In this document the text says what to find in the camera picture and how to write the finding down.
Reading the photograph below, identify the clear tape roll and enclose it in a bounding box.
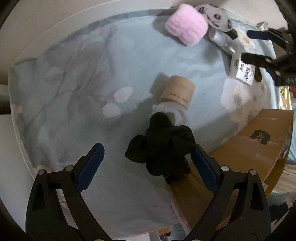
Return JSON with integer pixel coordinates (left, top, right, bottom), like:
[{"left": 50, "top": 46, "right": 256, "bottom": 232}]
[{"left": 152, "top": 101, "right": 189, "bottom": 126}]

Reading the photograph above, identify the white black spotted sock roll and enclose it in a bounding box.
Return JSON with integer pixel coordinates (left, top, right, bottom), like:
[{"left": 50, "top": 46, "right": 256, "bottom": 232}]
[{"left": 195, "top": 4, "right": 233, "bottom": 32}]

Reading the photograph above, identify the pink fluffy sock roll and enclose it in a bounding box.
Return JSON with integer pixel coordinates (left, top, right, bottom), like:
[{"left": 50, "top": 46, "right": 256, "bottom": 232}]
[{"left": 165, "top": 4, "right": 208, "bottom": 46}]

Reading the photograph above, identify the white floral small box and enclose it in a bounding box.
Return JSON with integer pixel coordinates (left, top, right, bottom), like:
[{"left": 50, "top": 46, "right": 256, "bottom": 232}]
[{"left": 228, "top": 53, "right": 255, "bottom": 86}]

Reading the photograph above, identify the person left hand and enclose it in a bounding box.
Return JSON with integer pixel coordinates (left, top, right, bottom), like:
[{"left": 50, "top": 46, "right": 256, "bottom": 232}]
[{"left": 290, "top": 85, "right": 296, "bottom": 98}]

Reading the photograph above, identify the beige cream jar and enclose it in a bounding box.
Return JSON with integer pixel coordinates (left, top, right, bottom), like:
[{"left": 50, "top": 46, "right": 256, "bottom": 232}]
[{"left": 161, "top": 75, "right": 195, "bottom": 110}]

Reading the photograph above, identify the cardboard box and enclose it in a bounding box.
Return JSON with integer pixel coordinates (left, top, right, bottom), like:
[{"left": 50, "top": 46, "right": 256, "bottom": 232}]
[{"left": 166, "top": 108, "right": 294, "bottom": 232}]

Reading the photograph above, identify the silver white cosmetic tube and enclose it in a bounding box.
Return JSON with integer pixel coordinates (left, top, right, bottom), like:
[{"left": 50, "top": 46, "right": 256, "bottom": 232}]
[{"left": 208, "top": 28, "right": 244, "bottom": 56}]

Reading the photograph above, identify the teal fluffy rug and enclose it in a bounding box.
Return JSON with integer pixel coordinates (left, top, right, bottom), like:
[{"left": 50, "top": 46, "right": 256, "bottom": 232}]
[{"left": 265, "top": 191, "right": 293, "bottom": 225}]

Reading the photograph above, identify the brown hair scrunchie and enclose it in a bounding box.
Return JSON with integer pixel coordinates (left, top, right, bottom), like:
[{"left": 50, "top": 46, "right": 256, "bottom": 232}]
[{"left": 254, "top": 66, "right": 262, "bottom": 82}]

